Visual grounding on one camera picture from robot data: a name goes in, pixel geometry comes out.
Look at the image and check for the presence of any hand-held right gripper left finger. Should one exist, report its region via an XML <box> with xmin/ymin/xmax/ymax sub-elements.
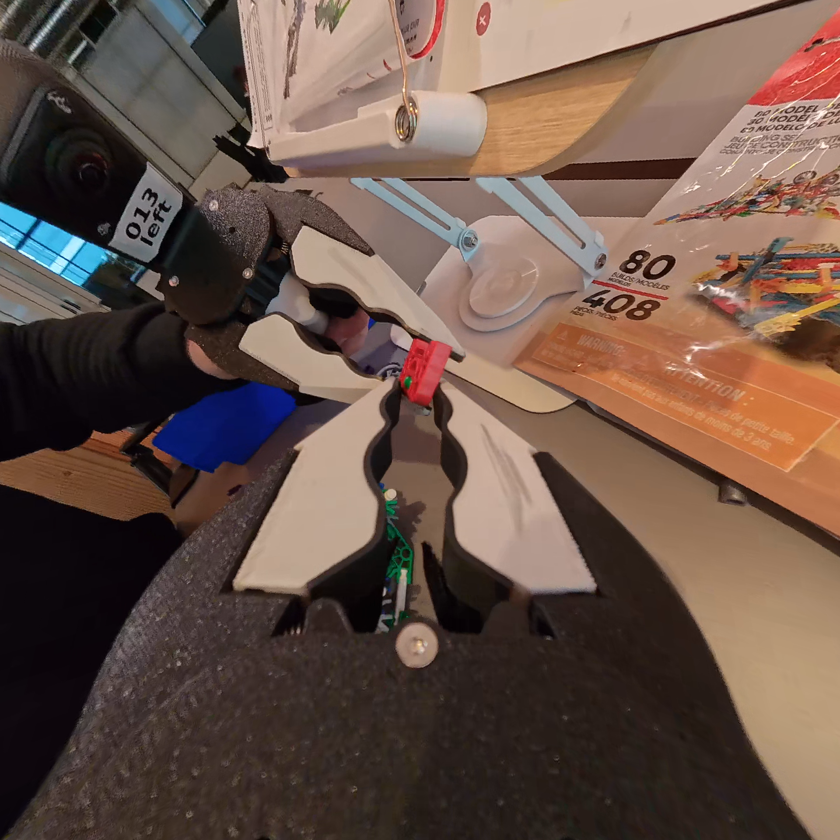
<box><xmin>231</xmin><ymin>379</ymin><xmax>401</xmax><ymax>632</ymax></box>

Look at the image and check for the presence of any person's left forearm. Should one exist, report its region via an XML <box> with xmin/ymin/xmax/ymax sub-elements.
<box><xmin>0</xmin><ymin>302</ymin><xmax>217</xmax><ymax>463</ymax></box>

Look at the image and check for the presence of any multicolour construction toy model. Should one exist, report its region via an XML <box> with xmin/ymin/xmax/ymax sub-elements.
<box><xmin>376</xmin><ymin>484</ymin><xmax>419</xmax><ymax>635</ymax></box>

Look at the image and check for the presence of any blue bin with square tag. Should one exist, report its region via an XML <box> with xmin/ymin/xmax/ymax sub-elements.
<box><xmin>154</xmin><ymin>382</ymin><xmax>298</xmax><ymax>475</ymax></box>

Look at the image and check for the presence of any orange toy set package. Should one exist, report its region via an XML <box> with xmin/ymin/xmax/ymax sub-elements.
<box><xmin>514</xmin><ymin>13</ymin><xmax>840</xmax><ymax>529</ymax></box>

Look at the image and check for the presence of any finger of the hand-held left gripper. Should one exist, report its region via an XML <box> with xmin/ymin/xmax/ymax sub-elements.
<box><xmin>289</xmin><ymin>222</ymin><xmax>467</xmax><ymax>363</ymax></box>
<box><xmin>238</xmin><ymin>314</ymin><xmax>388</xmax><ymax>396</ymax></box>

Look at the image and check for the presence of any person's left hand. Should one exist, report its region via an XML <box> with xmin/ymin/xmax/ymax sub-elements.
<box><xmin>185</xmin><ymin>311</ymin><xmax>370</xmax><ymax>382</ymax></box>

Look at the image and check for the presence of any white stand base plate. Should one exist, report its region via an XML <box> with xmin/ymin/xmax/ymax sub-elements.
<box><xmin>246</xmin><ymin>0</ymin><xmax>840</xmax><ymax>416</ymax></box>

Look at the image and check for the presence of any instruction booklet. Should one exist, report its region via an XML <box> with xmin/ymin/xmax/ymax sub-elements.
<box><xmin>236</xmin><ymin>0</ymin><xmax>447</xmax><ymax>148</ymax></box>

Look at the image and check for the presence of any large window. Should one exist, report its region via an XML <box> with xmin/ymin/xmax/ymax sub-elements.
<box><xmin>0</xmin><ymin>200</ymin><xmax>109</xmax><ymax>290</ymax></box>

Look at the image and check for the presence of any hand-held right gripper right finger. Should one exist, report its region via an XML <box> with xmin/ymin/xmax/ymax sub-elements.
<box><xmin>422</xmin><ymin>382</ymin><xmax>598</xmax><ymax>632</ymax></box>

